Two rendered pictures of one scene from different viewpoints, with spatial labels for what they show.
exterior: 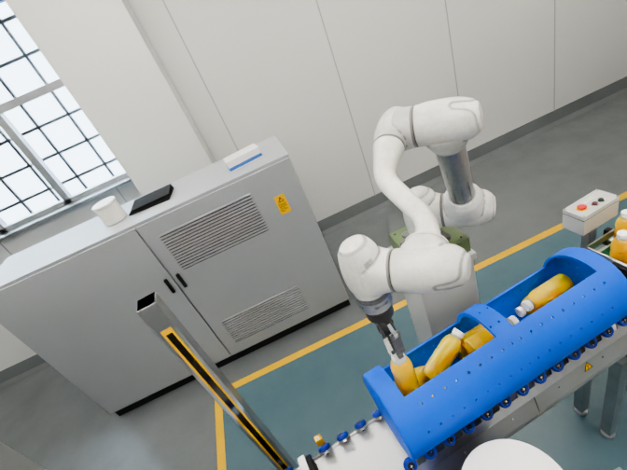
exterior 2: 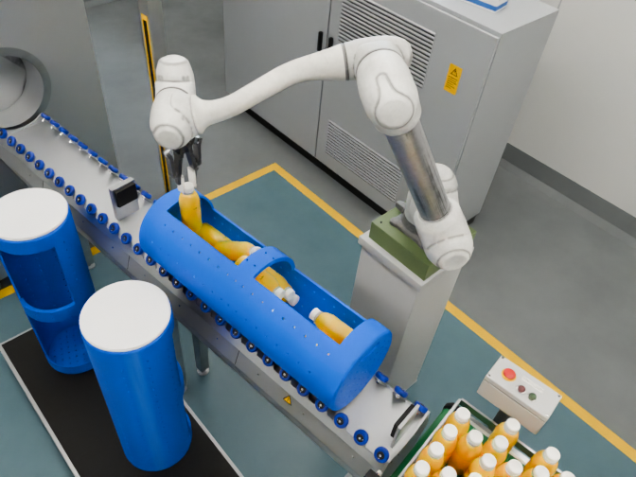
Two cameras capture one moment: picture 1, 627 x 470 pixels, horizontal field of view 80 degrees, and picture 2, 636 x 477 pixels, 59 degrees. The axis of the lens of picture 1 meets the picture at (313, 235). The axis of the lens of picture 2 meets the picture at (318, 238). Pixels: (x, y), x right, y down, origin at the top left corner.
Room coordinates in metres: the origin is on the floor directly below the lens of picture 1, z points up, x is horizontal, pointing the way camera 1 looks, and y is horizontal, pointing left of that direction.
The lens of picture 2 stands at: (0.08, -1.36, 2.51)
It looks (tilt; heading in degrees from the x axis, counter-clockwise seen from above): 45 degrees down; 46
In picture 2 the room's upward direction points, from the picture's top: 7 degrees clockwise
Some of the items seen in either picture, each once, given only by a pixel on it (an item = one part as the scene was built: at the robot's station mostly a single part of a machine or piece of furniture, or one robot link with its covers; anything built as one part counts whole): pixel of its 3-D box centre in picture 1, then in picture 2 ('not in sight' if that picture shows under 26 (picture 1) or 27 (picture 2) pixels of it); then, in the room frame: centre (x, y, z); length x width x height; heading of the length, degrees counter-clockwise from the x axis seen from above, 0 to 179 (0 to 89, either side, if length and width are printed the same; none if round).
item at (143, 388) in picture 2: not in sight; (144, 386); (0.38, -0.21, 0.59); 0.28 x 0.28 x 0.88
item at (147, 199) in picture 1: (150, 199); not in sight; (2.53, 0.93, 1.46); 0.32 x 0.23 x 0.04; 93
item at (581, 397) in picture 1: (583, 377); not in sight; (0.91, -0.93, 0.31); 0.06 x 0.06 x 0.63; 10
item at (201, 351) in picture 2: not in sight; (199, 334); (0.74, 0.04, 0.31); 0.06 x 0.06 x 0.63; 10
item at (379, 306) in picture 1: (373, 297); not in sight; (0.70, -0.08, 1.57); 0.09 x 0.09 x 0.06
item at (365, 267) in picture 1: (367, 266); (175, 86); (0.69, -0.09, 1.68); 0.13 x 0.11 x 0.16; 56
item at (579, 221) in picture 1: (590, 212); (518, 394); (1.17, -1.16, 1.05); 0.20 x 0.10 x 0.10; 100
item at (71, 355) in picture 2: not in sight; (57, 290); (0.29, 0.41, 0.59); 0.28 x 0.28 x 0.88
